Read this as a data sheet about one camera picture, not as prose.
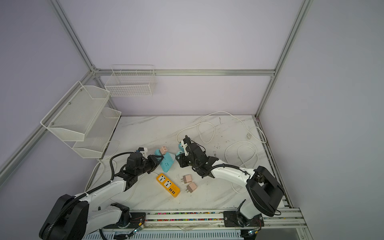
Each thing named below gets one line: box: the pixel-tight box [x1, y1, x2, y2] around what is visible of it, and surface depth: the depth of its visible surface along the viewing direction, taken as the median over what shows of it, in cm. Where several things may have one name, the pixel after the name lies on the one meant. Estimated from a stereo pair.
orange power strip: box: [156, 173, 181, 198], surface depth 85 cm
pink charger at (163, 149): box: [160, 145, 168, 155], surface depth 87 cm
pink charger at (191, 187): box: [185, 182, 197, 193], surface depth 85 cm
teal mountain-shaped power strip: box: [154, 149, 174, 173], surface depth 88 cm
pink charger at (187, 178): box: [180, 174, 192, 184], surface depth 88 cm
